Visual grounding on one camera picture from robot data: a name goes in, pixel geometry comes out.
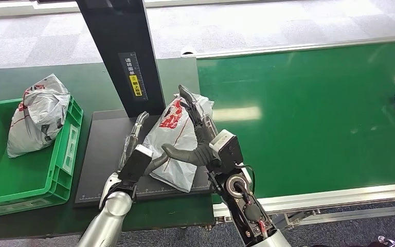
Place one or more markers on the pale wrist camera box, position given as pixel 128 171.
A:
pixel 226 148
pixel 136 165

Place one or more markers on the green plastic crate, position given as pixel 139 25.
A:
pixel 23 177

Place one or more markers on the black yellow column label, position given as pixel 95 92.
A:
pixel 133 76

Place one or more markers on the green conveyor belt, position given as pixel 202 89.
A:
pixel 320 112

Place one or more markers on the white courier bag red print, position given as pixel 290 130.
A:
pixel 173 136

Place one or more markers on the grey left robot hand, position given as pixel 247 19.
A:
pixel 131 146

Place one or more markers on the black scanner column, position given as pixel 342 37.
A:
pixel 124 41

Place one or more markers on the dark red floor object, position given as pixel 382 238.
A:
pixel 391 242

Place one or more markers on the black scanner base plate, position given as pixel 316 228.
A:
pixel 105 153

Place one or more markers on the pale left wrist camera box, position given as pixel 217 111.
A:
pixel 136 165

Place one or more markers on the crumpled white grey courier bag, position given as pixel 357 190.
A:
pixel 37 119

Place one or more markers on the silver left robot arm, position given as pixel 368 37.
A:
pixel 110 214

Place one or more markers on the wide aluminium conveyor rail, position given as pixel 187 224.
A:
pixel 354 196

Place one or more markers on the thin aluminium conveyor rail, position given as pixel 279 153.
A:
pixel 303 46

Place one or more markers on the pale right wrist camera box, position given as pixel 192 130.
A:
pixel 226 148

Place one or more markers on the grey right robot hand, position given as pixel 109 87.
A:
pixel 201 150

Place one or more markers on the aluminium conveyor frame beam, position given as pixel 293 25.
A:
pixel 354 215

